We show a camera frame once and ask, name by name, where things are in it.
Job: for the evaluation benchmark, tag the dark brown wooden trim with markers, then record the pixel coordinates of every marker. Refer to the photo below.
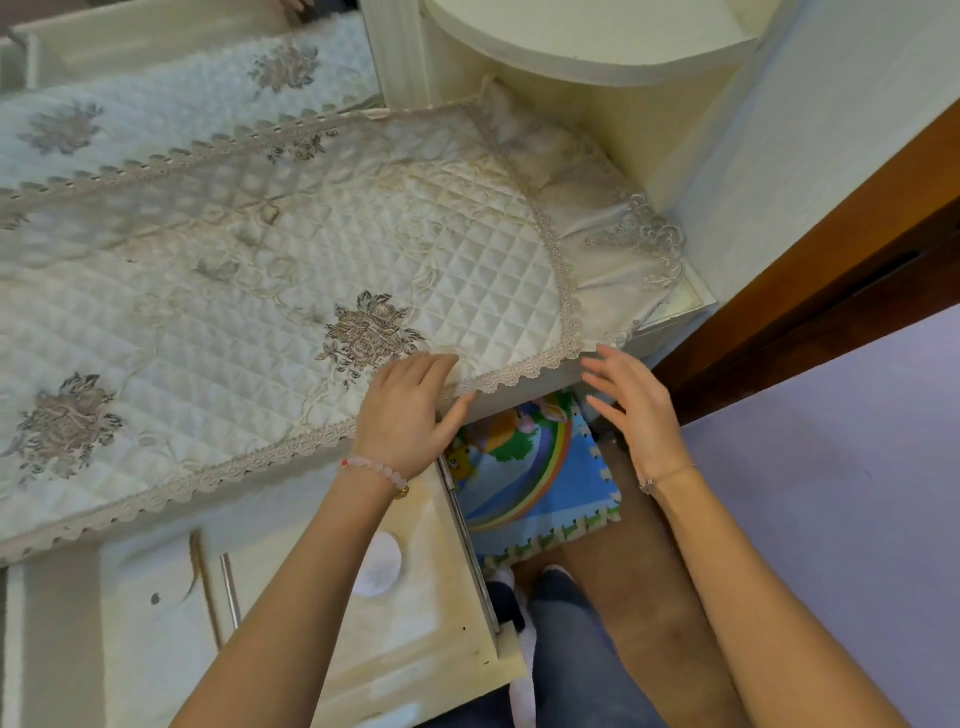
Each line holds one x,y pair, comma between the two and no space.
825,285

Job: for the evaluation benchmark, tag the person's white shoe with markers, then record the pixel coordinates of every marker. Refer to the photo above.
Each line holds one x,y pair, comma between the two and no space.
557,571
502,576

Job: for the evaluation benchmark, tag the person's right white shoe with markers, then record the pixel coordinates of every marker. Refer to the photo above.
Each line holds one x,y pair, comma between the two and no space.
557,571

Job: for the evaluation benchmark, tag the person's left leg in jeans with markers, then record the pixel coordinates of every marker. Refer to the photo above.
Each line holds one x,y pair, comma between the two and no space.
480,705

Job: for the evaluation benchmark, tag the person's left forearm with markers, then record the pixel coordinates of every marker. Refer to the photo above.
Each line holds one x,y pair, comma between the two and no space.
292,607

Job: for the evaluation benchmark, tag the person's right forearm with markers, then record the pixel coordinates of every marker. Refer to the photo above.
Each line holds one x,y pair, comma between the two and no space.
765,615

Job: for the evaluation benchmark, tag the cream dressing table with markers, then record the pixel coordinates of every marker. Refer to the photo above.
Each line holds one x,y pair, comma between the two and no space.
712,135

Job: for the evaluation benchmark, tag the person's leg in jeans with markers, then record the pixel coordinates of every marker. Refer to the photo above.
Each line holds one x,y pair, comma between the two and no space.
480,705
577,660

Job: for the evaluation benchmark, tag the beige snap pouch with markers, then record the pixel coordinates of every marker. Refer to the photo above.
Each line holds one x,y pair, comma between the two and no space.
157,622

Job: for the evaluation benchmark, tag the wide white drawer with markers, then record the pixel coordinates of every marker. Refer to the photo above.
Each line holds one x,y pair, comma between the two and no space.
420,600

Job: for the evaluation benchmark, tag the person's left hand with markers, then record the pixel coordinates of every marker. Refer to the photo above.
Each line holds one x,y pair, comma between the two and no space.
401,427

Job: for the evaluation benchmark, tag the dressing table mirror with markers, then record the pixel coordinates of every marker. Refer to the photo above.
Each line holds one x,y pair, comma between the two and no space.
187,82

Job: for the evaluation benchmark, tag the thin metal straw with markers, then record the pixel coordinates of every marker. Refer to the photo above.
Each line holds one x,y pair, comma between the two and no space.
230,592

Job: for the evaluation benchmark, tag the quilted lace table cloth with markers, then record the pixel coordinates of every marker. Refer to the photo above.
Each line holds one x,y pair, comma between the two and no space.
262,285

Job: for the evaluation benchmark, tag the person's right leg in jeans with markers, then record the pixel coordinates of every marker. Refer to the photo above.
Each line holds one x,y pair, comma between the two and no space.
577,660

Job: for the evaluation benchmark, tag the white round compact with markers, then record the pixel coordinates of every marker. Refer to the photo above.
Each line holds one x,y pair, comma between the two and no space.
382,566

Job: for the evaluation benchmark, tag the person's left white shoe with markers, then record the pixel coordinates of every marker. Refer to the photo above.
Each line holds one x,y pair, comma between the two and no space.
502,576

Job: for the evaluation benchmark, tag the person's right hand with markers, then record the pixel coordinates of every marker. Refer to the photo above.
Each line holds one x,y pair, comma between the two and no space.
645,420

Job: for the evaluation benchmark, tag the colourful foam puzzle mat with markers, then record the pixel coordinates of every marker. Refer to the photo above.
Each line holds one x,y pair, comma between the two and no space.
525,480

